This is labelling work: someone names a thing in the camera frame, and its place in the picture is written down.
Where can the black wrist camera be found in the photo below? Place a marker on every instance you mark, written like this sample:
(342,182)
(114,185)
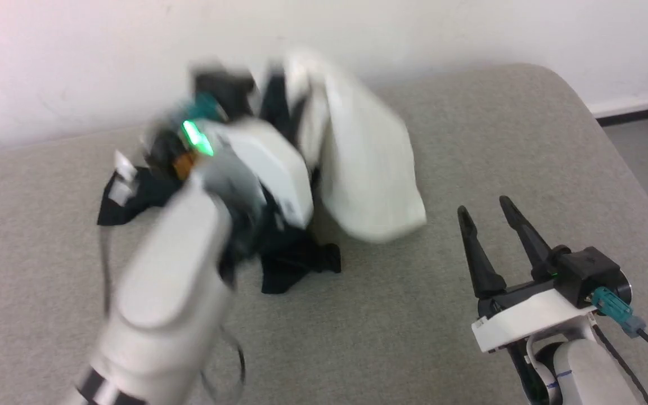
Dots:
(228,84)
(591,273)

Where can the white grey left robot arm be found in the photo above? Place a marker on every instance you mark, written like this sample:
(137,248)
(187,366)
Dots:
(172,281)

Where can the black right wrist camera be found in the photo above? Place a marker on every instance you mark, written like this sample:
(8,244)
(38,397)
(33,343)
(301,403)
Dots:
(591,273)

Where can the white and navy t-shirt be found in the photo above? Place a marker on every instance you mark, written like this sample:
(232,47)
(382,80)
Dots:
(369,169)

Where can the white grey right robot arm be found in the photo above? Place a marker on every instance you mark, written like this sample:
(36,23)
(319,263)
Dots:
(588,374)

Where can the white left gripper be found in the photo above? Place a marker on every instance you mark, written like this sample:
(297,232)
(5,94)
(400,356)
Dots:
(268,163)

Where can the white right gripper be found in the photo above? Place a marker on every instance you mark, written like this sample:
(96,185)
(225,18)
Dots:
(532,318)

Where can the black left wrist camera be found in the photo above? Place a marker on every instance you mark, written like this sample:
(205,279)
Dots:
(228,84)

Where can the black wall baseboard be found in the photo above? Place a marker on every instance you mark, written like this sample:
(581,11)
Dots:
(639,114)

